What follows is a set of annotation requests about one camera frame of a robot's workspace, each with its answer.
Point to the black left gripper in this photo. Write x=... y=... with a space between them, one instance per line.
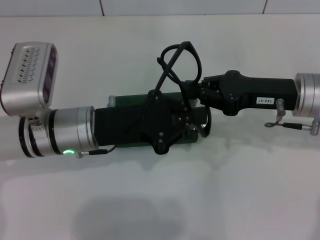
x=125 y=125

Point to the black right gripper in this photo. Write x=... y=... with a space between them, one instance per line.
x=250 y=92

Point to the black glasses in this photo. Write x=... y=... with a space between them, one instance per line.
x=186 y=44

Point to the green glasses case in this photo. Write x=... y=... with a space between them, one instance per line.
x=130 y=101

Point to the left gripper silver plug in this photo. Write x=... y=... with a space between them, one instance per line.
x=111 y=100

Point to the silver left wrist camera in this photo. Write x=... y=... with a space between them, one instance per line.
x=22 y=95

